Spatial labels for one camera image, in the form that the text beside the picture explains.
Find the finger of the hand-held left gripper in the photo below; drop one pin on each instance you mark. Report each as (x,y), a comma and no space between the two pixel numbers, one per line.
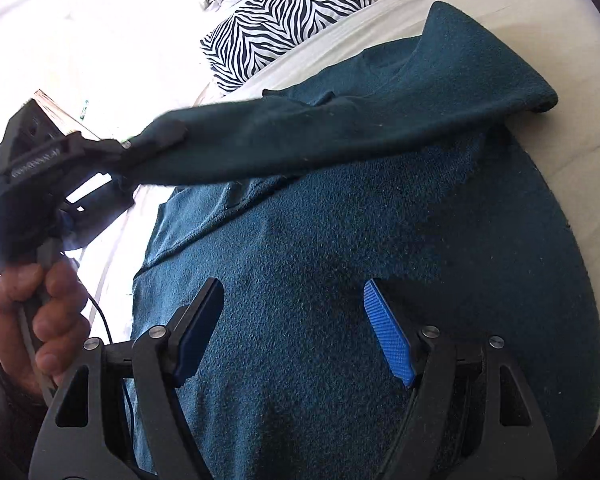
(105,151)

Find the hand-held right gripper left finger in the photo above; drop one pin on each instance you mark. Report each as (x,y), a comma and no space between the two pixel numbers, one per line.
(200,332)

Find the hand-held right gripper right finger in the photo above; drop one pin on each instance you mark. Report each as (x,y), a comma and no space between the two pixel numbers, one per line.
(387,332)

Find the teal knit sweater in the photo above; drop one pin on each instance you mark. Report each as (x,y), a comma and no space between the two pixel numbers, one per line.
(305,240)

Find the person's left forearm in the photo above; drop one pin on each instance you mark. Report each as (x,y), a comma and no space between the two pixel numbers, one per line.
(10,420)

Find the person's left hand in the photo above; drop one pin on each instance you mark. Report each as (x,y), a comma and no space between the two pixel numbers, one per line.
(55,330)

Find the wooden furniture edge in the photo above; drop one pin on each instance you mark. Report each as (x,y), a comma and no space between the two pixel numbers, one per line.
(50,107)

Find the zebra print pillow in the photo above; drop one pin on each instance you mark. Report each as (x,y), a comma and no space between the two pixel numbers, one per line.
(280,20)

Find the beige bed sheet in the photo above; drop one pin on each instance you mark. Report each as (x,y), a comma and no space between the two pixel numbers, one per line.
(555,35)

